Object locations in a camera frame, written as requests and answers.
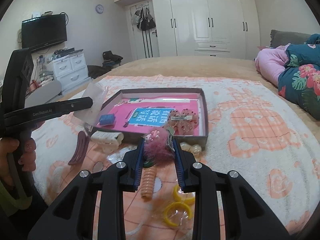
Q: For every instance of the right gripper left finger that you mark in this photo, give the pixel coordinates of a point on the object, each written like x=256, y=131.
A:
x=131, y=176

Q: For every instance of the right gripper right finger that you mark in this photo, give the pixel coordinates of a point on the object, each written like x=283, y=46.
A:
x=187, y=175

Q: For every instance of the orange spiral hair curler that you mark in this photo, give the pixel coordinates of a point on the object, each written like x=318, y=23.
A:
x=148, y=183

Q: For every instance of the pink fluffy hair clip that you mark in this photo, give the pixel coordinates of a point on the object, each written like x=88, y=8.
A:
x=158, y=148

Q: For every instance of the white claw hair clip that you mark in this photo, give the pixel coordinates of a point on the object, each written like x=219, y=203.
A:
x=107, y=141

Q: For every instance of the bagged yellow hoop earrings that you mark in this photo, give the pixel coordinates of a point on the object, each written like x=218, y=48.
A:
x=179, y=212

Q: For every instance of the maroon hair clip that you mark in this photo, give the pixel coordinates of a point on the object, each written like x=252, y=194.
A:
x=81, y=149

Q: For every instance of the pearl claw hair clip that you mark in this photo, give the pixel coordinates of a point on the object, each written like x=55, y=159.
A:
x=196, y=149

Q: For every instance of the pink glitter bow clip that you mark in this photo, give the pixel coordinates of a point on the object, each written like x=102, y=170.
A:
x=182, y=123

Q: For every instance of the blue sponge item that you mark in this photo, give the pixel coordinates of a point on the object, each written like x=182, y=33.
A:
x=107, y=120

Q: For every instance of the brown cardboard box tray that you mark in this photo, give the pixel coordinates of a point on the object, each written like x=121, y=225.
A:
x=201, y=132

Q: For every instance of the white drawer cabinet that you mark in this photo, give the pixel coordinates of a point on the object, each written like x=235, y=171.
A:
x=70, y=70

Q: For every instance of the orange white patterned blanket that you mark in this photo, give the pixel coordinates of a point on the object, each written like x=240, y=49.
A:
x=273, y=145

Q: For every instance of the dark clothes pile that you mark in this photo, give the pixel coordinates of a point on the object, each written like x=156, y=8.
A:
x=110, y=61

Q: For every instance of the tan bed sheet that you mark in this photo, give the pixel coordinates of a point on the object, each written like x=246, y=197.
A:
x=192, y=66

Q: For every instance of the white door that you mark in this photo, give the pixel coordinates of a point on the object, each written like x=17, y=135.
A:
x=144, y=43

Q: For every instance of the pink quilt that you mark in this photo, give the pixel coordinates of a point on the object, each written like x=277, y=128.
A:
x=270, y=63

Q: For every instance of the blue floral quilt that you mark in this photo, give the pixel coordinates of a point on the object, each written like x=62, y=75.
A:
x=299, y=83

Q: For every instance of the white wardrobe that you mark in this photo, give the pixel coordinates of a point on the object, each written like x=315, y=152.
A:
x=216, y=28

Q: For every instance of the hanging bags on door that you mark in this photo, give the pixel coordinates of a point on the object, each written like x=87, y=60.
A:
x=143, y=19

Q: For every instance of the grey pillow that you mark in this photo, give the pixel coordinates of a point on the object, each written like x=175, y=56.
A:
x=281, y=38

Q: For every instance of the black wall television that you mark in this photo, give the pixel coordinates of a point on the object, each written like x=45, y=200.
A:
x=43, y=32

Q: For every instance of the purple wall clock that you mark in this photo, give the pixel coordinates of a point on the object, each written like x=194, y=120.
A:
x=99, y=9

